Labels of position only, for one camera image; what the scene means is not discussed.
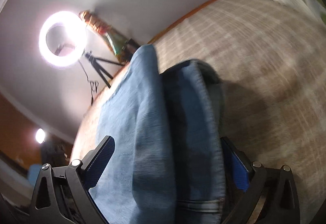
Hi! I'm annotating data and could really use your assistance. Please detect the light blue denim pants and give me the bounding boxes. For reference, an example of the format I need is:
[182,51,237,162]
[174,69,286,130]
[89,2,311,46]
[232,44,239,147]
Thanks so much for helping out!
[91,45,225,223]

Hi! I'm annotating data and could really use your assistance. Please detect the beige plaid bed cover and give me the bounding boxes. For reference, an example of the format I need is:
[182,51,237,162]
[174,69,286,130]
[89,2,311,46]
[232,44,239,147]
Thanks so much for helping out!
[69,0,326,224]

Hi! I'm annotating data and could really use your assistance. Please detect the colourful cloth on stand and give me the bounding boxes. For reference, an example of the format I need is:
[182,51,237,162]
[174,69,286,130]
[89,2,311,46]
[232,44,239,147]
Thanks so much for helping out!
[78,10,140,64]

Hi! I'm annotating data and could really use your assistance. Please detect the bright ring light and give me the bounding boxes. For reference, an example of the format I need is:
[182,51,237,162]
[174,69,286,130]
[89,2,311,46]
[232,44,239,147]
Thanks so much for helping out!
[38,11,89,68]

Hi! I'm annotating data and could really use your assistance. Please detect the black tripod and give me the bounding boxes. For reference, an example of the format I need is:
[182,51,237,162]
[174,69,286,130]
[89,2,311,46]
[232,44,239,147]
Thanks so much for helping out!
[82,51,125,88]

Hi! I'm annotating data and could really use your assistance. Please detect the orange bed sheet edge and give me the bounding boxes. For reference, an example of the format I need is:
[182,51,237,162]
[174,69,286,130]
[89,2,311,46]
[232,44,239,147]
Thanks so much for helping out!
[83,0,220,118]

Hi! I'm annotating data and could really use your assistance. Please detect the black power cable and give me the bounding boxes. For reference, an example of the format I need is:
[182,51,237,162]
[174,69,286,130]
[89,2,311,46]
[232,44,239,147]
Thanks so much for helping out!
[78,59,100,106]

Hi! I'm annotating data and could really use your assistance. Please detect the round desk lamp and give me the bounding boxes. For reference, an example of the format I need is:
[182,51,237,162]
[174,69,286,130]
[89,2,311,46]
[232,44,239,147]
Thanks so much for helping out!
[35,128,46,144]

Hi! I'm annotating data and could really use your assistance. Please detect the blue chair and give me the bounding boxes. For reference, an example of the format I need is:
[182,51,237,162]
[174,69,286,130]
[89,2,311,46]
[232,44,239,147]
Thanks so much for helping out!
[27,164,42,187]

